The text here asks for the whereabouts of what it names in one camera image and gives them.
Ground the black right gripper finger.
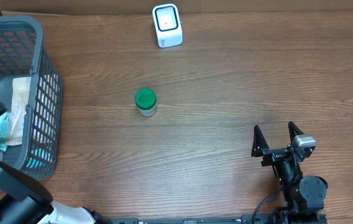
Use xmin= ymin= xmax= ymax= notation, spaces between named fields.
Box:
xmin=252 ymin=125 xmax=269 ymax=150
xmin=288 ymin=121 xmax=304 ymax=145

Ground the beige plastic pouch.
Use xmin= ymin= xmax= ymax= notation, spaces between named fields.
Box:
xmin=6 ymin=77 xmax=31 ymax=146

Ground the green lid jar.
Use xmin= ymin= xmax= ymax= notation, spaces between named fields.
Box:
xmin=135 ymin=88 xmax=158 ymax=116

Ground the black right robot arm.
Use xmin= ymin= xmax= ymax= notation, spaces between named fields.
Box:
xmin=249 ymin=121 xmax=328 ymax=223

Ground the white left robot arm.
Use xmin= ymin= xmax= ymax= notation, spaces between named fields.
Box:
xmin=0 ymin=102 xmax=110 ymax=224

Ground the white barcode scanner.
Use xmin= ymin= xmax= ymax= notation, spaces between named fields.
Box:
xmin=152 ymin=3 xmax=183 ymax=49

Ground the grey plastic mesh basket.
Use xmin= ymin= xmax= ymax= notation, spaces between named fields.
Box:
xmin=0 ymin=16 xmax=63 ymax=179

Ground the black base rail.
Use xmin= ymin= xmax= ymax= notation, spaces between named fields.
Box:
xmin=109 ymin=214 xmax=328 ymax=224

